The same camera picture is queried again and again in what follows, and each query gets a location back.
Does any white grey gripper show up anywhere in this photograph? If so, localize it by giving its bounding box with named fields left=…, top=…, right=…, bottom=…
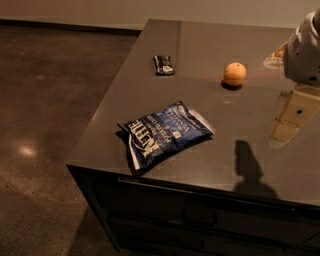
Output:
left=263, top=9, right=320, bottom=144

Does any blue Kettle chip bag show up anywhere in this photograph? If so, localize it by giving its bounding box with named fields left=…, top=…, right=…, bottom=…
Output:
left=119, top=101, right=214, bottom=171

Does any black rxbar chocolate bar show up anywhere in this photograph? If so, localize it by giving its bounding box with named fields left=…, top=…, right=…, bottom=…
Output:
left=153, top=55, right=175, bottom=76

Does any orange fruit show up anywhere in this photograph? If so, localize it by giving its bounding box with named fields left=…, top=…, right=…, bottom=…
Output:
left=223, top=62, right=247, bottom=86

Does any dark cabinet with drawers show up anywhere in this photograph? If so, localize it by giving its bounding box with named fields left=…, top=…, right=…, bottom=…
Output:
left=67, top=164, right=320, bottom=256

